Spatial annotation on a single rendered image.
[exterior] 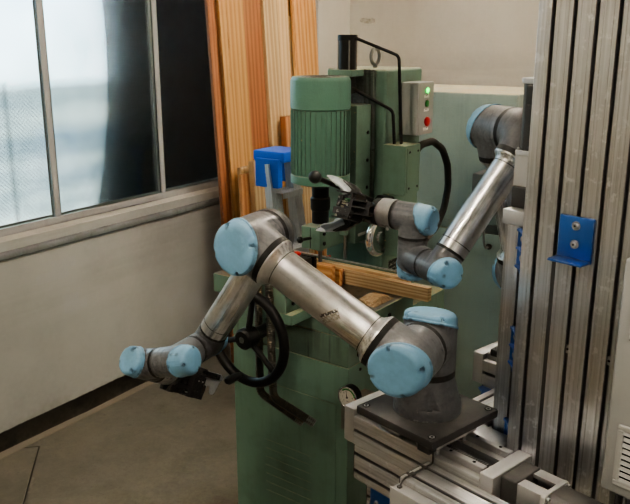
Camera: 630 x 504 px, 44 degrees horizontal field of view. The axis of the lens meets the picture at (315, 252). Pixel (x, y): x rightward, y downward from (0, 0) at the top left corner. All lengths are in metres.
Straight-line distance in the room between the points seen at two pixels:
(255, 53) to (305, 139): 1.83
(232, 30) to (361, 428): 2.42
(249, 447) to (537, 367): 1.17
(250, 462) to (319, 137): 1.08
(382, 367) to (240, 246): 0.38
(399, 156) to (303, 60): 2.03
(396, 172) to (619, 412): 1.09
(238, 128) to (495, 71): 1.54
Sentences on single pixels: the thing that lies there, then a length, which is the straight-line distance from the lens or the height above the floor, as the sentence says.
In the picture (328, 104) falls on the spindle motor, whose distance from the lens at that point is 2.20.
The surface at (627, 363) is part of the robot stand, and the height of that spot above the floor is 1.03.
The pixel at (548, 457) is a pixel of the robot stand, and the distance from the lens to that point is 1.78.
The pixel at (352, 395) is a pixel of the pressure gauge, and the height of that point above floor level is 0.67.
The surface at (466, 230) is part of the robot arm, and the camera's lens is 1.85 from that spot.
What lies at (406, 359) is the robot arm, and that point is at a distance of 1.51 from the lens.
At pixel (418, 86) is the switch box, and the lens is 2.42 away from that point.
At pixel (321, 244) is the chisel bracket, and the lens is 2.30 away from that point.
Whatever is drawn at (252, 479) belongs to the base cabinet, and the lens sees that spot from 2.64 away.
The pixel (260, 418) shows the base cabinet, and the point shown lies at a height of 0.46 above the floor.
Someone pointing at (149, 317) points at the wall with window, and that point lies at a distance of 3.78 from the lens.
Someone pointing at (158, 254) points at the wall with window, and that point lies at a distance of 3.74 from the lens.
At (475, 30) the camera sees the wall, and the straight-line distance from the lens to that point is 4.60.
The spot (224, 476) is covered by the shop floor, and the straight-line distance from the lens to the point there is 3.09.
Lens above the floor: 1.61
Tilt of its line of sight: 16 degrees down
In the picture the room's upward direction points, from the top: straight up
